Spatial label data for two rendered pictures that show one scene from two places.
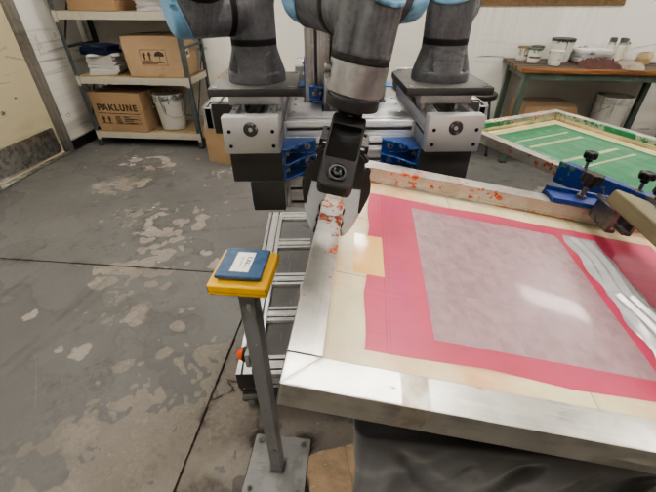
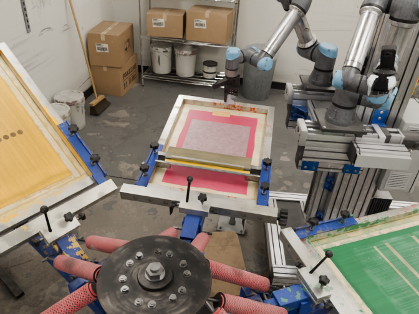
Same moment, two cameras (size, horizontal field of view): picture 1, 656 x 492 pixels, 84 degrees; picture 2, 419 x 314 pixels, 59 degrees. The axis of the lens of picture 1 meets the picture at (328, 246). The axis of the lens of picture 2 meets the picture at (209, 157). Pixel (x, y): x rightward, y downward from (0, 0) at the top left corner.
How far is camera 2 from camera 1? 2.19 m
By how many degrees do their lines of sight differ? 73
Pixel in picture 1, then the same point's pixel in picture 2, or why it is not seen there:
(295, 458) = (235, 228)
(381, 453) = not seen: hidden behind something
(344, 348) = (189, 106)
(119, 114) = not seen: outside the picture
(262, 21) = (318, 61)
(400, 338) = (192, 114)
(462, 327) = (196, 123)
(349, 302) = (202, 108)
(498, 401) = (173, 115)
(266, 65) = (313, 76)
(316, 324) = (191, 98)
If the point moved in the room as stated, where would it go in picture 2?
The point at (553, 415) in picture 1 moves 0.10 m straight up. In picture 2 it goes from (170, 121) to (170, 104)
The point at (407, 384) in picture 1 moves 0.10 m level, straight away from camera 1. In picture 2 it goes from (178, 106) to (192, 110)
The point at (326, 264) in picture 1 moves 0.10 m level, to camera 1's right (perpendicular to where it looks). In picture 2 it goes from (208, 100) to (207, 108)
